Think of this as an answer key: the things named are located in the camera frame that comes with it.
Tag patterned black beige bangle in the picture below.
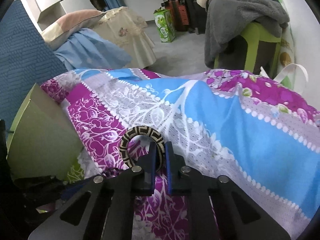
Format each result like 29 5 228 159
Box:
119 125 166 172

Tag grey fleece blanket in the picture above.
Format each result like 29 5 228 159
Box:
204 0 291 70

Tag colourful floral blanket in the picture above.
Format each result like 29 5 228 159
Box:
40 67 320 240

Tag green plastic stool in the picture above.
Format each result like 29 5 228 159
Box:
214 22 282 80

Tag white bag handles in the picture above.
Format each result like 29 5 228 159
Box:
259 63 310 91

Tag red suitcase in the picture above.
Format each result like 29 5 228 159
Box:
161 0 191 33

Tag green cardboard box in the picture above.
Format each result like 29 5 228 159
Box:
6 83 83 181
153 8 176 43

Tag floral wall cloth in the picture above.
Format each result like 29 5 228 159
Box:
267 0 297 76

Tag black suitcase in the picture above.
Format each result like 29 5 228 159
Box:
181 0 208 35

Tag light blue bed skirt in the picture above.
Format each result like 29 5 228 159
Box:
53 27 133 71

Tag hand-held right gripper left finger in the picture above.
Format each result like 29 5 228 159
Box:
28 141 157 240

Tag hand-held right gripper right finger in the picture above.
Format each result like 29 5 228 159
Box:
165 141 292 240

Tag pink pillow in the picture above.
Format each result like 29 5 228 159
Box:
41 9 106 51

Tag beige embroidered tablecloth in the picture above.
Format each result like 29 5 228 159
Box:
92 6 157 69

